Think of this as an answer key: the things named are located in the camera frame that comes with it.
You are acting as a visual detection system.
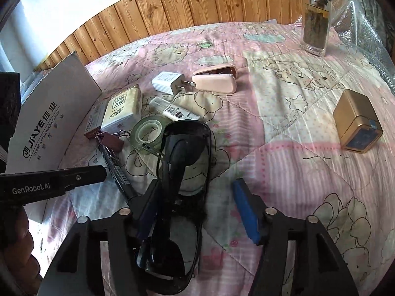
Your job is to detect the white cardboard box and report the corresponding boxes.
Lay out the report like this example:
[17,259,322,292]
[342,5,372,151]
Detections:
[5,51,102,223]

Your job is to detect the black marker pen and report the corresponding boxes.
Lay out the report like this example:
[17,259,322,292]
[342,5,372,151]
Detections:
[97,138,138,205]

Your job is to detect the pink binder clip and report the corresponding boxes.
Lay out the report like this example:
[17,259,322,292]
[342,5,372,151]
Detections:
[96,132,124,153]

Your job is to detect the white small tube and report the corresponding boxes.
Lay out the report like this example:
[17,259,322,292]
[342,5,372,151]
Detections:
[149,97,202,122]

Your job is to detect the bubble wrap sheet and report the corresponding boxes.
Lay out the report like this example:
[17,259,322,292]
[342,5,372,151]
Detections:
[331,0,394,92]

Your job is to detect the staples box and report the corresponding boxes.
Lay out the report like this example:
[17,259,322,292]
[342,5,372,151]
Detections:
[84,100,108,140]

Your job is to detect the white USB charger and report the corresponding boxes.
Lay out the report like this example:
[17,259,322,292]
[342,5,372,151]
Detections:
[151,72,195,95]

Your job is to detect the glass tea bottle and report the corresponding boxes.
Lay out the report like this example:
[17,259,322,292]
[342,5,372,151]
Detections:
[301,0,331,57]

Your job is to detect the green tape roll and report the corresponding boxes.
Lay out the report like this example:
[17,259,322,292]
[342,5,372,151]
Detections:
[129,115,171,154]

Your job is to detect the gold metal box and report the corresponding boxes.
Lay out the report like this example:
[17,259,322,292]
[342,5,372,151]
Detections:
[333,89,383,153]

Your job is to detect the pink cartoon quilt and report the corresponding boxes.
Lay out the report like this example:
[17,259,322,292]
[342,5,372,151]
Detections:
[27,19,395,296]

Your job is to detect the pink stapler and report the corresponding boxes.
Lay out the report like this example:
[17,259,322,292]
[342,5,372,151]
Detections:
[192,63,238,94]

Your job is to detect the black safety glasses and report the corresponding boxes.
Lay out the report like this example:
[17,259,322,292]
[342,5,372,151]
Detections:
[137,120,212,295]

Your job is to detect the gold tissue pack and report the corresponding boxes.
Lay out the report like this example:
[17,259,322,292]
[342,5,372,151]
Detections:
[100,85,142,134]

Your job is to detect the person's left hand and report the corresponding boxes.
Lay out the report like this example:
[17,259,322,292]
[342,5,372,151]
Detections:
[1,206,42,295]

